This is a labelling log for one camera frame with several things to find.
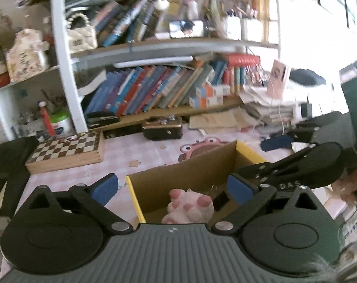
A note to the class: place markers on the red round pot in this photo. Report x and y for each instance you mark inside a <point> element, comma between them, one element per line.
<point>1,78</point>

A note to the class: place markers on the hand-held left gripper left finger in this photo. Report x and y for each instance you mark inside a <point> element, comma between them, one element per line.
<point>103,188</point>

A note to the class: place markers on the small black box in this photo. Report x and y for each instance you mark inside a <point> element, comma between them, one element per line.
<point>221,201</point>

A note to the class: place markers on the grey furry toy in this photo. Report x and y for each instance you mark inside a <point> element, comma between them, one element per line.
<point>320,268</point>

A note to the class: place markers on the white tube lamp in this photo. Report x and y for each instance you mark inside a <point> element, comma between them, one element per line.
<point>152,62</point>

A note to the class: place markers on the stack of papers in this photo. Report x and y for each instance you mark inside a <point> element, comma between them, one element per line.
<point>270,107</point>

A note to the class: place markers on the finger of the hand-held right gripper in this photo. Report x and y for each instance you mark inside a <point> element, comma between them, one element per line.
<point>272,169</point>
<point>277,145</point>

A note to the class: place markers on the black cap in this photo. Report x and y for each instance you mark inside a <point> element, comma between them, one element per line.
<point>306,78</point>

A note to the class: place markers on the pink plush toy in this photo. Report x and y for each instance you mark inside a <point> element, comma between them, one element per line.
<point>190,206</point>

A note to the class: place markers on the white jar with green lid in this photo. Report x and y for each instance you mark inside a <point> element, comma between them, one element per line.
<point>61,123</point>

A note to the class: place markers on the white pen holder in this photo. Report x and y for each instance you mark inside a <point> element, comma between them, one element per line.
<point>253,30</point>
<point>233,29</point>

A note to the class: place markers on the white quilted handbag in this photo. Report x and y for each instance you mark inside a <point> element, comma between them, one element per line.
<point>81,37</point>

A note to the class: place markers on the orange white carton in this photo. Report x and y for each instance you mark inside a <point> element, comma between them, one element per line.
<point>197,101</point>
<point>215,91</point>

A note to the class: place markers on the long row of colourful books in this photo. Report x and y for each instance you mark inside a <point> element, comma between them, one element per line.
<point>155,88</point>

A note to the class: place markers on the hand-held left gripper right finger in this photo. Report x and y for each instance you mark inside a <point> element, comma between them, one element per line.
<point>239,187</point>

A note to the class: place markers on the framed photo screen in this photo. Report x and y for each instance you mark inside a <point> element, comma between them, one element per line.
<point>186,29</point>

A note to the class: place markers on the black electric keyboard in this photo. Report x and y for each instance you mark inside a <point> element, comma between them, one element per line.
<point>7,165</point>

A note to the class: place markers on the black stapler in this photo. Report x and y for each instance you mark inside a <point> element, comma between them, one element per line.
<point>103,119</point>

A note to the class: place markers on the brown cardboard sheets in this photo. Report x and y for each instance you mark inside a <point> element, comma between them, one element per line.
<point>216,119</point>

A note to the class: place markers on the cardboard box with yellow flaps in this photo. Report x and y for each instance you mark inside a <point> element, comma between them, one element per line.
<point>178,179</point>

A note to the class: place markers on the card with eye picture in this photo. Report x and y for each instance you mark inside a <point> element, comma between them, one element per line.
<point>279,76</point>

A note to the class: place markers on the leaning row of books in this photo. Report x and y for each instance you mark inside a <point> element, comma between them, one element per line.
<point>128,20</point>

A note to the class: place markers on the red bottle with white cap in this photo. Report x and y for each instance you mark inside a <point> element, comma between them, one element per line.
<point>46,119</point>

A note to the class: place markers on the white bookshelf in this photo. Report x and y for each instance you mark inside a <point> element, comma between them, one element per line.
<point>65,64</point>

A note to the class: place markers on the wooden chessboard box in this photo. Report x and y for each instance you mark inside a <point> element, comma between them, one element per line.
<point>66,149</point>

